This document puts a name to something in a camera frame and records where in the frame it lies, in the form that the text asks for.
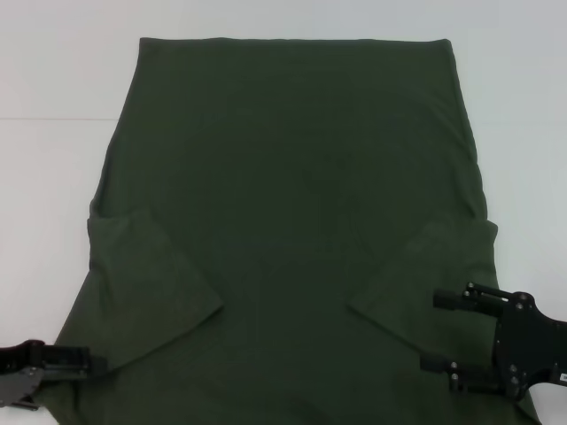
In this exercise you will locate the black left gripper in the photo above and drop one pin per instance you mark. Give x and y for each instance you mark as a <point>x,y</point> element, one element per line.
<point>17,376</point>

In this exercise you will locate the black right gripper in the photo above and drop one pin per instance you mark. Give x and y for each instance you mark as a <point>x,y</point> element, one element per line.
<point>527,345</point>

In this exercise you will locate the dark green t-shirt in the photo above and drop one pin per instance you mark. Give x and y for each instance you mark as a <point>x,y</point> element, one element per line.
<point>292,177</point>

